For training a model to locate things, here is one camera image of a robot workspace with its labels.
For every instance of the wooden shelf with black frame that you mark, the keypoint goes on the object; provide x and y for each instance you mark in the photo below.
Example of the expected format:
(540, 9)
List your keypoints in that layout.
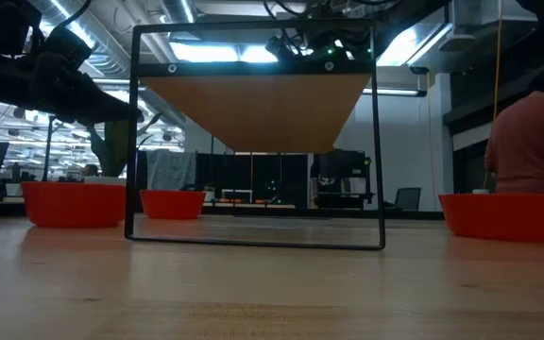
(262, 113)

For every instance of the green plant in white pot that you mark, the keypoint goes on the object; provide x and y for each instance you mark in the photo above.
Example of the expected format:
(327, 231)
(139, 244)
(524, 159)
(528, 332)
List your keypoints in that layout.
(111, 151)

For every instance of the white tube light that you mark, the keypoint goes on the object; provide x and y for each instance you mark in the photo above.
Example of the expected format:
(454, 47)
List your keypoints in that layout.
(395, 92)

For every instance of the silver ventilation duct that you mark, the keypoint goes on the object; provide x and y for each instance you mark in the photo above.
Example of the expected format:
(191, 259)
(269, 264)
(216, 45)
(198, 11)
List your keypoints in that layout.
(177, 9)
(107, 47)

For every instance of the grey cover cloth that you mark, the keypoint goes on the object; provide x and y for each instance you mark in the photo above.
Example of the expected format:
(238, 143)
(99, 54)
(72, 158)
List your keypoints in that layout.
(170, 170)

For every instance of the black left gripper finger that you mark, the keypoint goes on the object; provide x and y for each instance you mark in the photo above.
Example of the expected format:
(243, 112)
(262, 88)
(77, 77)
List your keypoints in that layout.
(107, 111)

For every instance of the black aluminium table frame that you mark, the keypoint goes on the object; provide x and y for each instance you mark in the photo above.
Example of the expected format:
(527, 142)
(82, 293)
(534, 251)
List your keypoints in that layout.
(324, 213)

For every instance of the bright ceiling light panel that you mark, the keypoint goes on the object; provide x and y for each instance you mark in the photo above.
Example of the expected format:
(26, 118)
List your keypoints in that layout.
(206, 52)

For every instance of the dark office chair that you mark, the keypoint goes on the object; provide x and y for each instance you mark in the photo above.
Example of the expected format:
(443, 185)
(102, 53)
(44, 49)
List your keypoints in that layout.
(408, 198)

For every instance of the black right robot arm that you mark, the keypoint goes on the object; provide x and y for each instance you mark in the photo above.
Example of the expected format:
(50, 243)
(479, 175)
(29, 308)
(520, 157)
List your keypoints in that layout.
(395, 14)

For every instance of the black partition panel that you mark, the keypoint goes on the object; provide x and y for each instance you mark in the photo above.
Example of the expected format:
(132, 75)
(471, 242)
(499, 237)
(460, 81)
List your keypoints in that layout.
(234, 172)

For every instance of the black vertical pole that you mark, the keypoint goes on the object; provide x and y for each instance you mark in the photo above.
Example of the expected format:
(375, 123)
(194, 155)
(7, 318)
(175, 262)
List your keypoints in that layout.
(49, 151)

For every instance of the black ceiling camera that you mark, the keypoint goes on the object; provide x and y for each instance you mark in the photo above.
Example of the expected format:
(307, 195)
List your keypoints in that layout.
(419, 70)

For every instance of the person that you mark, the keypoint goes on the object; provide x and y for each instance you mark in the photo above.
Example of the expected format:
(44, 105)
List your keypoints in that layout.
(90, 170)
(532, 141)
(327, 170)

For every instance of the black equipment rack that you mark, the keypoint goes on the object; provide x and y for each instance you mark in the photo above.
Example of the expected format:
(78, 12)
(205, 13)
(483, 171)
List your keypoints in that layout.
(357, 165)

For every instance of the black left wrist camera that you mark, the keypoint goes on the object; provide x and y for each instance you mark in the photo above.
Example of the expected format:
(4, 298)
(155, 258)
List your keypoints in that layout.
(64, 47)

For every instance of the red plastic mini bowl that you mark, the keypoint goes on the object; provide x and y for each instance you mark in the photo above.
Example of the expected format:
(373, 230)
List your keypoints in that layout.
(173, 204)
(498, 217)
(73, 205)

